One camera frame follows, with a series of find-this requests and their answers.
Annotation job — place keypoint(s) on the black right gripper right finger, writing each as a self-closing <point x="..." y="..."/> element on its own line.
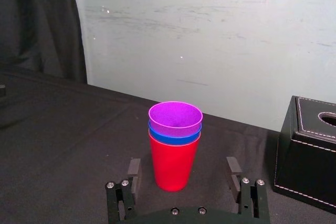
<point x="249" y="195"/>

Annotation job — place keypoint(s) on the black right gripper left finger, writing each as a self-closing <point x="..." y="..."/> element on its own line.
<point x="126" y="192"/>

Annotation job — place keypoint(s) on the red plastic cup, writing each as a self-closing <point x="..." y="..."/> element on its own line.
<point x="173" y="167"/>

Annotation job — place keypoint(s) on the black leather tissue box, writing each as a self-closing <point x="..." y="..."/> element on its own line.
<point x="307" y="161"/>

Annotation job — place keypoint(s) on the blue plastic cup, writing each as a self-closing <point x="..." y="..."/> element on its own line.
<point x="168" y="138"/>

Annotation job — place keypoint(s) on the black table cloth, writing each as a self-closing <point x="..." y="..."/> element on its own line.
<point x="65" y="155"/>

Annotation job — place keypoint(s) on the purple plastic cup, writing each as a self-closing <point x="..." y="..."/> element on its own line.
<point x="175" y="119"/>

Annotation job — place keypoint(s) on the dark grey curtain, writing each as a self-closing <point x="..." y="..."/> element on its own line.
<point x="36" y="24"/>

